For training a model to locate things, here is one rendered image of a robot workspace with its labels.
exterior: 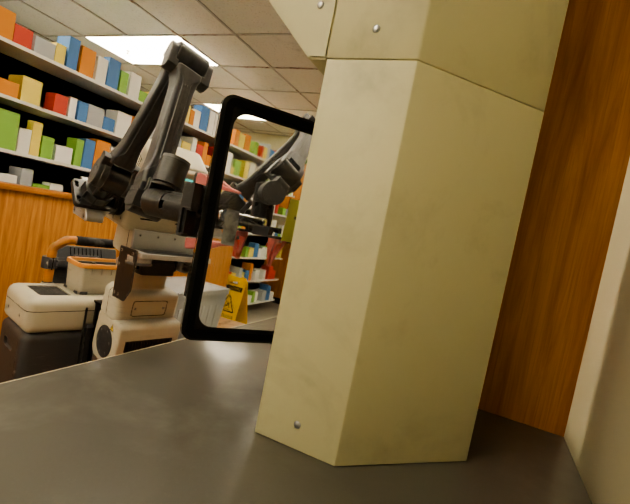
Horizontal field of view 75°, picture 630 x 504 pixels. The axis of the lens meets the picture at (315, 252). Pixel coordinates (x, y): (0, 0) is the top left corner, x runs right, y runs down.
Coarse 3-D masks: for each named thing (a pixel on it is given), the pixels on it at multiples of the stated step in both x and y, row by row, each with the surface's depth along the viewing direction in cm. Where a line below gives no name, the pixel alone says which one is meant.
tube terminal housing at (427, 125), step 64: (384, 0) 47; (448, 0) 46; (512, 0) 49; (384, 64) 47; (448, 64) 47; (512, 64) 50; (320, 128) 49; (384, 128) 46; (448, 128) 48; (512, 128) 51; (320, 192) 49; (384, 192) 46; (448, 192) 49; (512, 192) 52; (320, 256) 49; (384, 256) 47; (448, 256) 50; (320, 320) 49; (384, 320) 48; (448, 320) 51; (320, 384) 48; (384, 384) 49; (448, 384) 52; (320, 448) 48; (384, 448) 50; (448, 448) 54
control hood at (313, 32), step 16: (272, 0) 53; (288, 0) 52; (304, 0) 51; (320, 0) 50; (336, 0) 49; (288, 16) 52; (304, 16) 51; (320, 16) 50; (304, 32) 51; (320, 32) 50; (304, 48) 51; (320, 48) 50; (320, 64) 51
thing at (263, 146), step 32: (256, 128) 67; (288, 128) 69; (256, 160) 68; (288, 160) 70; (224, 192) 66; (256, 192) 68; (288, 192) 71; (256, 224) 69; (288, 224) 72; (224, 256) 67; (256, 256) 70; (288, 256) 73; (224, 288) 68; (256, 288) 71; (224, 320) 69; (256, 320) 72
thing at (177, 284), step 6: (168, 282) 283; (174, 282) 287; (180, 282) 292; (174, 288) 267; (180, 288) 271; (180, 294) 255; (180, 300) 259; (180, 306) 260; (180, 312) 262; (180, 318) 264; (180, 336) 269
